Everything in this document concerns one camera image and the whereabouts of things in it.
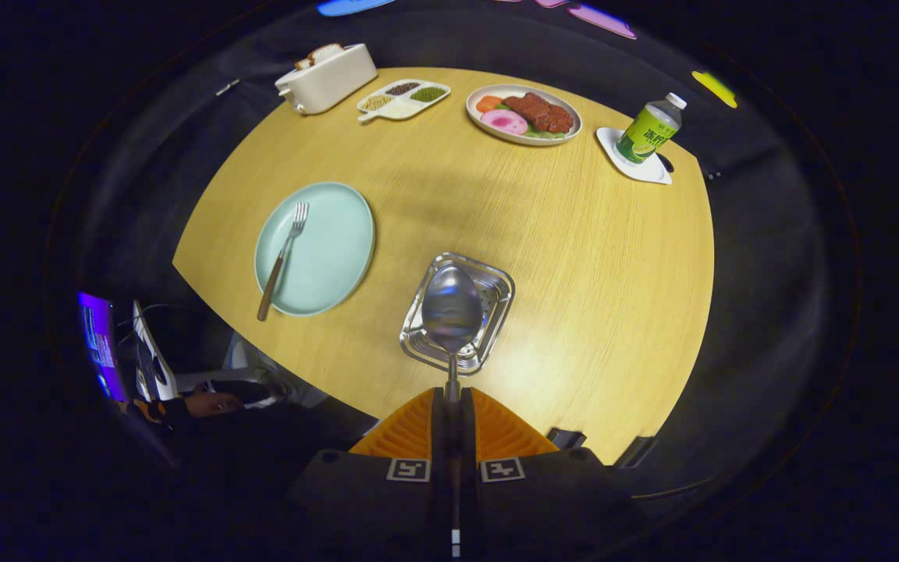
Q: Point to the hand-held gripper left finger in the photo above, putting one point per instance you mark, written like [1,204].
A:
[371,507]

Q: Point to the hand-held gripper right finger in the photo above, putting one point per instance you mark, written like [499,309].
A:
[543,507]

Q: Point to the metal spoon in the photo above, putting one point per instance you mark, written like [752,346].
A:
[452,308]

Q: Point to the square metal drain tray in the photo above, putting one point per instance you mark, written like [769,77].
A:
[496,297]

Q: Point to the pale green round plate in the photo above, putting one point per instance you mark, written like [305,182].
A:
[332,250]

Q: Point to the glowing purple screen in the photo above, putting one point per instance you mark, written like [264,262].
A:
[102,347]

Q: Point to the white square coaster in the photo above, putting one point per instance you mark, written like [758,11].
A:
[648,172]

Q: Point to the green lettuce leaves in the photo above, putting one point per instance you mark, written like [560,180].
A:
[547,134]

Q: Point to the white oval food plate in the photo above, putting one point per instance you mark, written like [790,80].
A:
[496,136]

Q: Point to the pink ham slice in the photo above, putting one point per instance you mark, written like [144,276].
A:
[504,122]

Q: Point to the green label drink bottle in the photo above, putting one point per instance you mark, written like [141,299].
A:
[648,131]

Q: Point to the brown meat pieces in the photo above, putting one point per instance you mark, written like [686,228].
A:
[539,111]

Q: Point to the white divided condiment dish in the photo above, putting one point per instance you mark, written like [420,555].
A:
[399,109]

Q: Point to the orange carrot slice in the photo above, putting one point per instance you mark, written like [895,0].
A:
[488,103]

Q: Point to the cream white toaster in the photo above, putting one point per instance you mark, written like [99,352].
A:
[328,82]

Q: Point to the small white tag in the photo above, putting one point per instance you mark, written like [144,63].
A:
[227,87]

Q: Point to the toasted bread slice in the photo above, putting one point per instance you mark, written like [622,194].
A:
[326,53]
[303,63]

